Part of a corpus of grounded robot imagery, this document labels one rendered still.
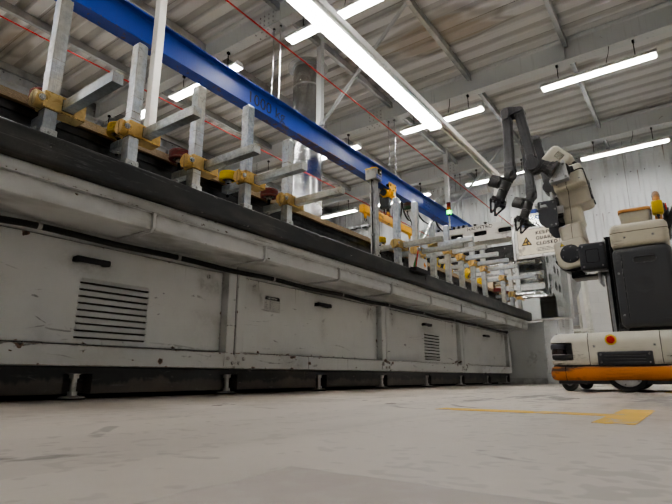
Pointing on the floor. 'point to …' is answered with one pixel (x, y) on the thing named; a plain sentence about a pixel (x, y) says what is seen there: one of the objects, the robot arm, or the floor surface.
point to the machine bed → (203, 318)
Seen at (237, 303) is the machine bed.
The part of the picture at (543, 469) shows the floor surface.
